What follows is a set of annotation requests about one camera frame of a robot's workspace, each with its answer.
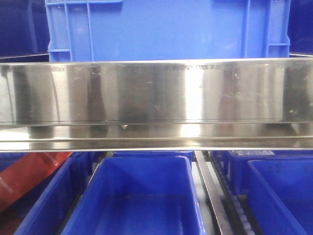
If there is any stainless steel shelf beam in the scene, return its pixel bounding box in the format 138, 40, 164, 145
0, 58, 313, 152

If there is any blue crate upper shelf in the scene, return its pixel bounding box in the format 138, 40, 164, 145
45, 0, 291, 62

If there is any blue bin rear centre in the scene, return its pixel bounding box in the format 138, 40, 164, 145
113, 150, 195, 162

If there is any blue bin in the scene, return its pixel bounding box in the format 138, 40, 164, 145
247, 159, 313, 235
0, 152, 99, 235
113, 150, 195, 162
211, 149, 313, 196
62, 156, 205, 235

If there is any blue bin lower centre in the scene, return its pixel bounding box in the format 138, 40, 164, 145
62, 156, 205, 235

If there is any blue bin rear right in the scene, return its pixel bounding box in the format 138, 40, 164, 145
211, 149, 313, 196

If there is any roller track strip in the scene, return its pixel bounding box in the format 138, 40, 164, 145
208, 151, 258, 235

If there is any blue bin lower right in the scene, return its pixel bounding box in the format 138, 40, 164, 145
247, 159, 313, 235

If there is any blue bin lower left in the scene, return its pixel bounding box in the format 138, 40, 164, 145
0, 152, 99, 235

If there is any red packaged item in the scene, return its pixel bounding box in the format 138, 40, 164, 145
0, 152, 72, 211

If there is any steel shelf divider rail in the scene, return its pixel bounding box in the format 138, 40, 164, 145
195, 151, 234, 235

